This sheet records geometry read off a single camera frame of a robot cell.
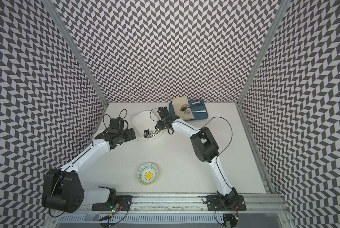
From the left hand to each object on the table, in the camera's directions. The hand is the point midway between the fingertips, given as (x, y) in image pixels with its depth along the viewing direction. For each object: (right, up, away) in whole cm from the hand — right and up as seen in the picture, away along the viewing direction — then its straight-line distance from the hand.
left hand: (129, 135), depth 88 cm
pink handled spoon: (+37, +21, +28) cm, 51 cm away
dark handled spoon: (+36, +18, +25) cm, 47 cm away
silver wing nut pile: (+9, -1, +12) cm, 15 cm away
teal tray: (+47, +19, +28) cm, 58 cm away
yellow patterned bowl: (+12, -22, -5) cm, 25 cm away
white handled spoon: (+39, +15, +24) cm, 48 cm away
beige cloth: (+30, +23, +31) cm, 49 cm away
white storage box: (+5, +8, +18) cm, 20 cm away
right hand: (+19, +6, +13) cm, 24 cm away
